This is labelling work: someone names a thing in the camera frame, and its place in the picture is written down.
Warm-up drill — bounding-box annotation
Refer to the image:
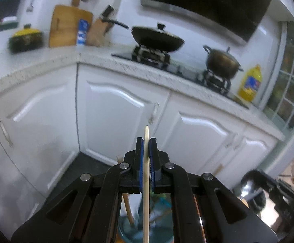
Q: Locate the yellow oil bottle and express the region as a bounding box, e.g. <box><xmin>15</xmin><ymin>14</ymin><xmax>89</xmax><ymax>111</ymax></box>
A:
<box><xmin>238</xmin><ymin>64</ymin><xmax>262</xmax><ymax>103</ymax></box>

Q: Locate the white floral utensil holder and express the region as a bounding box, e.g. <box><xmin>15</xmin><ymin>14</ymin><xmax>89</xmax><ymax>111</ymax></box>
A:
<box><xmin>118</xmin><ymin>192</ymin><xmax>175</xmax><ymax>243</ymax></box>

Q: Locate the black range hood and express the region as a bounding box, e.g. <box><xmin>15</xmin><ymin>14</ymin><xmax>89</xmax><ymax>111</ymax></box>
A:
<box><xmin>140</xmin><ymin>0</ymin><xmax>274</xmax><ymax>43</ymax></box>

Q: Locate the green white tray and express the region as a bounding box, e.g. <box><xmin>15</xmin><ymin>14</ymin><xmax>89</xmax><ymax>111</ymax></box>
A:
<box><xmin>1</xmin><ymin>16</ymin><xmax>18</xmax><ymax>28</ymax></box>

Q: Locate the speckled stone countertop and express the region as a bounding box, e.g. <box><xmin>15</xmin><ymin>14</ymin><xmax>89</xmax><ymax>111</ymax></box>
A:
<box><xmin>0</xmin><ymin>43</ymin><xmax>285</xmax><ymax>141</ymax></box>

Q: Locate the black wok with lid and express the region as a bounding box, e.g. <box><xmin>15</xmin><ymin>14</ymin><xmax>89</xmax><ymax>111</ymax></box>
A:
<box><xmin>100</xmin><ymin>18</ymin><xmax>185</xmax><ymax>53</ymax></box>

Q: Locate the blue white packet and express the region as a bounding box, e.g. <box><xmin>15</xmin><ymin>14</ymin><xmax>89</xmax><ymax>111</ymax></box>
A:
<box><xmin>76</xmin><ymin>19</ymin><xmax>90</xmax><ymax>46</ymax></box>

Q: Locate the wooden knife block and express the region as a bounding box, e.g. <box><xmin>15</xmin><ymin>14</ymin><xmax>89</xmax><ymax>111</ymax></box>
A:
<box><xmin>86</xmin><ymin>4</ymin><xmax>115</xmax><ymax>46</ymax></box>

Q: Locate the light bamboo chopstick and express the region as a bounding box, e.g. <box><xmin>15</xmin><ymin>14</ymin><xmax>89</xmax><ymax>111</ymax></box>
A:
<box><xmin>142</xmin><ymin>125</ymin><xmax>151</xmax><ymax>243</ymax></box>

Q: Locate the white framed glass door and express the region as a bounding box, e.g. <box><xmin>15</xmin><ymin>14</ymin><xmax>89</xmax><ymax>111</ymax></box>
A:
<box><xmin>263</xmin><ymin>13</ymin><xmax>294</xmax><ymax>129</ymax></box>

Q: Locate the white cabinet door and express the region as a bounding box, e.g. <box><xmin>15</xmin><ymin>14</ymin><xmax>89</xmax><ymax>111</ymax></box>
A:
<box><xmin>76</xmin><ymin>64</ymin><xmax>171</xmax><ymax>166</ymax></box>
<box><xmin>0</xmin><ymin>63</ymin><xmax>80</xmax><ymax>208</ymax></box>
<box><xmin>151</xmin><ymin>94</ymin><xmax>246</xmax><ymax>190</ymax></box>
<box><xmin>220</xmin><ymin>129</ymin><xmax>280</xmax><ymax>183</ymax></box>

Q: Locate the black floor mat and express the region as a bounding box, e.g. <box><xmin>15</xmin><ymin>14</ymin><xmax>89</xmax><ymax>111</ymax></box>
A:
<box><xmin>46</xmin><ymin>152</ymin><xmax>117</xmax><ymax>203</ymax></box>

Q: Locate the wooden cutting board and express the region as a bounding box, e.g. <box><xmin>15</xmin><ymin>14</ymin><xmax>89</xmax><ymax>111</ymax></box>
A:
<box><xmin>49</xmin><ymin>4</ymin><xmax>94</xmax><ymax>48</ymax></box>

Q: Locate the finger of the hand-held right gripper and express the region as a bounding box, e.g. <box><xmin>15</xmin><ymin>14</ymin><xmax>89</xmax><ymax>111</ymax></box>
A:
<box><xmin>260</xmin><ymin>172</ymin><xmax>283</xmax><ymax>190</ymax></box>
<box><xmin>251</xmin><ymin>191</ymin><xmax>267</xmax><ymax>214</ymax></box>

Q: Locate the yellow lidded casserole pot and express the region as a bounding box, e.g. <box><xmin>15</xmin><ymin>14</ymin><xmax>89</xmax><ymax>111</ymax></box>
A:
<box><xmin>8</xmin><ymin>24</ymin><xmax>43</xmax><ymax>53</ymax></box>

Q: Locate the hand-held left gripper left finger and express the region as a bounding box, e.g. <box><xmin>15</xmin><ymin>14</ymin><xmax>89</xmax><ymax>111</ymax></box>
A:
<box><xmin>11</xmin><ymin>137</ymin><xmax>145</xmax><ymax>243</ymax></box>

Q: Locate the large silver spoon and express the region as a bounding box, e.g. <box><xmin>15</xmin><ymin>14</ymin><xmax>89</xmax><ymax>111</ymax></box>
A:
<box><xmin>239</xmin><ymin>170</ymin><xmax>265</xmax><ymax>204</ymax></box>

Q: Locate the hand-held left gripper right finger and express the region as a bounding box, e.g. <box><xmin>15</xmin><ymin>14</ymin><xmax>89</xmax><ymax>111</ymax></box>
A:
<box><xmin>148</xmin><ymin>137</ymin><xmax>279</xmax><ymax>243</ymax></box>

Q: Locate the black gas stove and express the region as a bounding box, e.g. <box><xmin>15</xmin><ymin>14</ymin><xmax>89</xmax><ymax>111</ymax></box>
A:
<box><xmin>111</xmin><ymin>45</ymin><xmax>250</xmax><ymax>109</ymax></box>

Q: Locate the dark metal stockpot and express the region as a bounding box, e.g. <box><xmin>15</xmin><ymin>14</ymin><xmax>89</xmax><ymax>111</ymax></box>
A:
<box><xmin>203</xmin><ymin>45</ymin><xmax>244</xmax><ymax>79</ymax></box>

